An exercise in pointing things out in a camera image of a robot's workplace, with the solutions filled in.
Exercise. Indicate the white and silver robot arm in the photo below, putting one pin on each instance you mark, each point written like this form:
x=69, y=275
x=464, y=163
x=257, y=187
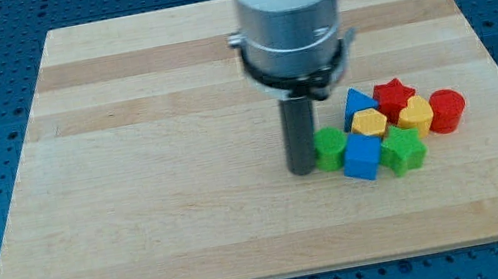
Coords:
x=291, y=49

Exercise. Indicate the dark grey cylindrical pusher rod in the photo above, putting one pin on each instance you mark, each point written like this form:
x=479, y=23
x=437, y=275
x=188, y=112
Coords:
x=298, y=131

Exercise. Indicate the green cylinder block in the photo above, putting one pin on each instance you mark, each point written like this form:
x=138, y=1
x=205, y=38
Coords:
x=330, y=146

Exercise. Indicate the light wooden board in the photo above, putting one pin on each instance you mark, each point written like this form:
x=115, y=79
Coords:
x=149, y=155

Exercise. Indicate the blue triangle block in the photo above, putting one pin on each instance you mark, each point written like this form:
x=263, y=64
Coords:
x=356, y=101

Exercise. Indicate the blue cube block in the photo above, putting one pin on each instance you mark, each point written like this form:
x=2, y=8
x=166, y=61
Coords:
x=362, y=156

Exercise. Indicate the yellow pentagon block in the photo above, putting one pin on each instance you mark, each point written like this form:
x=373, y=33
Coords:
x=369, y=122

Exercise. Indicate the red star block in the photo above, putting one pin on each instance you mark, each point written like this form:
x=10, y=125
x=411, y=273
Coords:
x=392, y=97

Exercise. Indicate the green star block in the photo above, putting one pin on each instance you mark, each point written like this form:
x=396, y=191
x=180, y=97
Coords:
x=402, y=150

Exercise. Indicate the yellow heart block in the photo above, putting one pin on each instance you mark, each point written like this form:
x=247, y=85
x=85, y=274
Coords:
x=418, y=114

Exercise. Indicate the red cylinder block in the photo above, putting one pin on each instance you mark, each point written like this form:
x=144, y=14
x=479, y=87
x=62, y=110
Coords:
x=448, y=106

